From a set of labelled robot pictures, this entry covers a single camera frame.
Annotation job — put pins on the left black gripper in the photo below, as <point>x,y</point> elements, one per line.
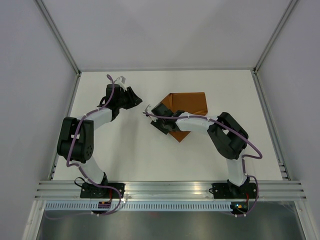
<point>133,99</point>

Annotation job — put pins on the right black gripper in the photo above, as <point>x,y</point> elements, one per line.
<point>156,124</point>

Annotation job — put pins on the brown cloth napkin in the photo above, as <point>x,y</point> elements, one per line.
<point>185,102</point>

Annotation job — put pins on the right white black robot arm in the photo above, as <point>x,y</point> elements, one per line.
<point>223,131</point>

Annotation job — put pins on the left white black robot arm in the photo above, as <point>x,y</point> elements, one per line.
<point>76,138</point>

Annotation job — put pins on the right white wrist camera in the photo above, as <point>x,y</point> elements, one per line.
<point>147,111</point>

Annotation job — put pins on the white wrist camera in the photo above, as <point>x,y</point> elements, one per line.
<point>121,82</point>
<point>147,111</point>

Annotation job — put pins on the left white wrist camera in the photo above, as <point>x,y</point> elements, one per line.
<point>121,82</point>

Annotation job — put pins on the rear aluminium frame bar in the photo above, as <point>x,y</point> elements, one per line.
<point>165,69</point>

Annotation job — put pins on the left aluminium frame post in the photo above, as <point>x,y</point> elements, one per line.
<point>57,35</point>

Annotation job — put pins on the aluminium frame post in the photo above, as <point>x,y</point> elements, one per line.
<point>275,34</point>
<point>57,35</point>

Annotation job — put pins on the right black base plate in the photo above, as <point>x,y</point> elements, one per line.
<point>222,191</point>

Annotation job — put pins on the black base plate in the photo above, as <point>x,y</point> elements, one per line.
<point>222,191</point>
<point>89,191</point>

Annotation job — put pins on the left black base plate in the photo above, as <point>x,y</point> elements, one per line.
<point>89,191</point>

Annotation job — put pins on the white slotted cable duct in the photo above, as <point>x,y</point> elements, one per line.
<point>220,206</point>

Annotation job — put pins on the aluminium front rail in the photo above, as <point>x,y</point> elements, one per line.
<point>283,190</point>

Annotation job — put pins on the right aluminium frame post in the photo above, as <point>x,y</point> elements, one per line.
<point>275,34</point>

